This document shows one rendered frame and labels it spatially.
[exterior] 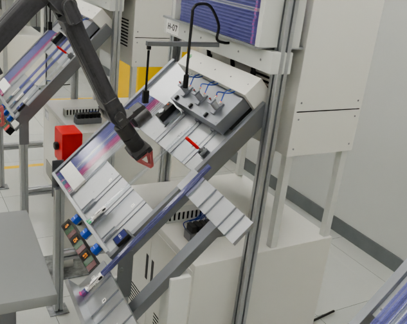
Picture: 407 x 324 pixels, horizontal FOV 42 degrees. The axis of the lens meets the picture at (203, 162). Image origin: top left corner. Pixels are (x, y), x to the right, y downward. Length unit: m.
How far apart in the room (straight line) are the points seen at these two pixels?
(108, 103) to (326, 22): 0.76
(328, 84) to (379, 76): 1.46
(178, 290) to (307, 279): 0.94
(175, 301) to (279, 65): 0.79
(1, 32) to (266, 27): 0.76
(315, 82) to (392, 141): 1.49
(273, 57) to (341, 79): 0.36
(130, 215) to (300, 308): 0.93
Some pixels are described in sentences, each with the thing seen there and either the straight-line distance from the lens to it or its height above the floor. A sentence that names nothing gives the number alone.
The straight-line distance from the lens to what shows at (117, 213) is 1.85.
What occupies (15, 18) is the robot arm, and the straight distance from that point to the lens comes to 1.54.
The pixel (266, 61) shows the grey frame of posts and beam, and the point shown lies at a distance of 1.71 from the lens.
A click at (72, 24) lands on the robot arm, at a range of 1.57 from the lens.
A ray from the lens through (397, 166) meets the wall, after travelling 3.30.
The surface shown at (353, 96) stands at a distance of 2.03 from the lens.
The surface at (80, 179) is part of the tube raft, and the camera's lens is 2.13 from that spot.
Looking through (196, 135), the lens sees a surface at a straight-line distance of 1.86.
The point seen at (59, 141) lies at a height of 0.73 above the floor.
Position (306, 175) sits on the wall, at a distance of 3.88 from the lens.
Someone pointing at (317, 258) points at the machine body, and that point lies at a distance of 2.27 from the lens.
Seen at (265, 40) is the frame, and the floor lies 1.41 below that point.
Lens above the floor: 1.63
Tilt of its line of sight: 21 degrees down
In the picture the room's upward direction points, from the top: 7 degrees clockwise
